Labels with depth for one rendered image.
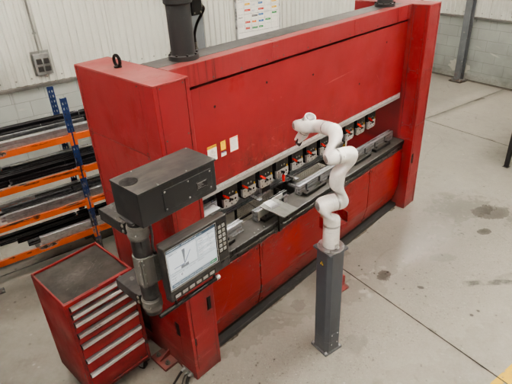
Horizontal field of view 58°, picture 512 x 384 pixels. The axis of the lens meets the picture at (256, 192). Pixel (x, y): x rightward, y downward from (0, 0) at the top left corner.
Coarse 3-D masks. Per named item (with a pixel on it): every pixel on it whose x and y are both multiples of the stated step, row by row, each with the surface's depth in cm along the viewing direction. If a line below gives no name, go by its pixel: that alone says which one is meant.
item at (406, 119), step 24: (360, 0) 492; (408, 0) 477; (408, 24) 466; (432, 24) 461; (408, 48) 476; (432, 48) 478; (408, 72) 486; (408, 96) 496; (384, 120) 528; (408, 120) 508; (360, 144) 564; (408, 144) 519; (408, 168) 531; (408, 192) 553
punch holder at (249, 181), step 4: (252, 176) 360; (244, 180) 354; (248, 180) 358; (252, 180) 362; (240, 184) 355; (244, 184) 356; (248, 184) 360; (252, 184) 364; (240, 188) 357; (244, 188) 357; (252, 188) 364; (240, 192) 360; (244, 192) 358; (248, 192) 362; (252, 192) 366; (240, 196) 362; (244, 196) 360
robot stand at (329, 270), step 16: (320, 256) 332; (336, 256) 326; (320, 272) 338; (336, 272) 334; (320, 288) 345; (336, 288) 342; (320, 304) 352; (336, 304) 350; (320, 320) 360; (336, 320) 359; (320, 336) 368; (336, 336) 367
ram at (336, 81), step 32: (384, 32) 438; (288, 64) 350; (320, 64) 380; (352, 64) 415; (384, 64) 457; (192, 96) 292; (224, 96) 312; (256, 96) 335; (288, 96) 362; (320, 96) 394; (352, 96) 432; (384, 96) 477; (224, 128) 321; (256, 128) 346; (288, 128) 375; (224, 160) 331; (256, 160) 358
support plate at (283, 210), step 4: (276, 200) 390; (264, 204) 386; (280, 204) 385; (284, 204) 384; (288, 204) 384; (264, 208) 380; (276, 208) 380; (280, 208) 379; (284, 208) 379; (288, 208) 379; (292, 208) 378; (296, 208) 378; (272, 212) 375; (276, 212) 374; (280, 212) 374; (284, 212) 374; (288, 212) 374; (292, 212) 374; (280, 216) 370; (284, 216) 368
